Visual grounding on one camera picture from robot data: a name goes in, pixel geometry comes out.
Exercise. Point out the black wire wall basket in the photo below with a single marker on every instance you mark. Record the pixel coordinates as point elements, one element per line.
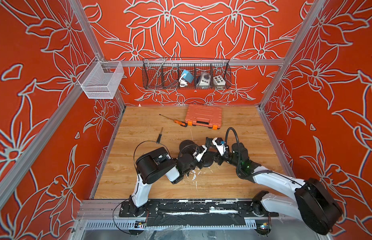
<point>169,73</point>

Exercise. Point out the orange black handled screwdriver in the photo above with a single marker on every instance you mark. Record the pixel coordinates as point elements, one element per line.
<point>178,122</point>

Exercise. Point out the white box with buttons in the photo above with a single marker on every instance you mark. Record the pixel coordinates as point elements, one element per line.
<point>219,82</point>

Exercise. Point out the black round stand base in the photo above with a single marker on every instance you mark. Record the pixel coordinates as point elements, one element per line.
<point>207,159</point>

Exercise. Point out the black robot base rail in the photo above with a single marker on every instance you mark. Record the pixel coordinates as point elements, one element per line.
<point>196,212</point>

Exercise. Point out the clear plastic wall bin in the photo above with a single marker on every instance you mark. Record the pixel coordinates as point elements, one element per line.
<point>100,81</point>

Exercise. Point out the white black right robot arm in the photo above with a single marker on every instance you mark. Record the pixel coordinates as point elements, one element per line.
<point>305,200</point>

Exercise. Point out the blue white device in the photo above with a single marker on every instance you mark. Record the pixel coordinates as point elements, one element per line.
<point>185,79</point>

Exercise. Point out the orange plastic tool case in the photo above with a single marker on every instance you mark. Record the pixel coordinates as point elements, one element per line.
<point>205,116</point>

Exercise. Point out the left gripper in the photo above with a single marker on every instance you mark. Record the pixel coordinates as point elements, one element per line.
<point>200,165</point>

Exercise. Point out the white box with dial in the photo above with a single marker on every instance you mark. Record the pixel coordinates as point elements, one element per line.
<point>204,80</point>

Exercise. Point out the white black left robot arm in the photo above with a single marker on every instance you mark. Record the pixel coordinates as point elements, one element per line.
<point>152,166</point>

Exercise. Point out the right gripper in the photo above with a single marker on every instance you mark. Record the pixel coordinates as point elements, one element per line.
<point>219,154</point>

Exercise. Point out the white slotted cable duct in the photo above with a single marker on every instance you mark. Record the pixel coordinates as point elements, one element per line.
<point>139,225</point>

